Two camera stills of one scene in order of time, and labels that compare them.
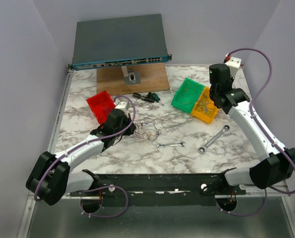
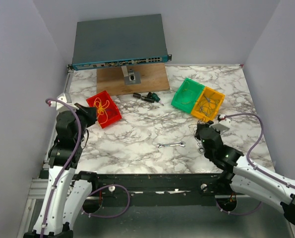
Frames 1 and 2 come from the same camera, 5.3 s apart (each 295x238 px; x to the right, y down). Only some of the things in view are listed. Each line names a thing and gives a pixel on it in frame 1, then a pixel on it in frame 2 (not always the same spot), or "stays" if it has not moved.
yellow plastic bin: x=204 y=109 stays
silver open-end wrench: x=179 y=144 stays
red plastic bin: x=100 y=104 stays
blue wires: x=206 y=106 stays
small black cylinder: x=136 y=95 stays
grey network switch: x=120 y=41 stays
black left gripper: x=130 y=131 -> x=90 y=113
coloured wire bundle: x=146 y=130 -> x=193 y=128
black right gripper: x=231 y=79 -> x=201 y=126
